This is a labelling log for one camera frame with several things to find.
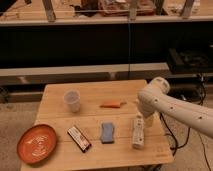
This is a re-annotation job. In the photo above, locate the blue sponge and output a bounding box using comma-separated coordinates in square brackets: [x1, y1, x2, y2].
[100, 122, 114, 144]

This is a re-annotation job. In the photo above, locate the metal shelf rack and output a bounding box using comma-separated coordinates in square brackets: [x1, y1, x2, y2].
[0, 0, 213, 85]

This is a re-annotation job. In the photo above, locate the orange ceramic bowl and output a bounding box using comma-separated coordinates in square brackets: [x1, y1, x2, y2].
[17, 124, 57, 164]

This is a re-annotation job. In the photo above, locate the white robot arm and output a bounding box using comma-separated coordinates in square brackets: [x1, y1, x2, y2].
[137, 77, 213, 138]

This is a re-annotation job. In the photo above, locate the wooden table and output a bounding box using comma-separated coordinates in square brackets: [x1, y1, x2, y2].
[21, 80, 173, 171]

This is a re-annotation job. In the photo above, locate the black box on shelf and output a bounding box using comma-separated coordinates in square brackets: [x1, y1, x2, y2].
[167, 48, 213, 74]

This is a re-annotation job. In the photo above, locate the black cable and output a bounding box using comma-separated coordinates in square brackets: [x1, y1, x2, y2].
[159, 74, 212, 171]

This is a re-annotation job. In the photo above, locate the orange carrot toy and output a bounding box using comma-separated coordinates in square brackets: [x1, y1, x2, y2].
[100, 101, 126, 108]

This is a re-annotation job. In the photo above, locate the red chocolate bar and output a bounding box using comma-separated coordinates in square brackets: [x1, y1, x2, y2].
[67, 126, 92, 153]

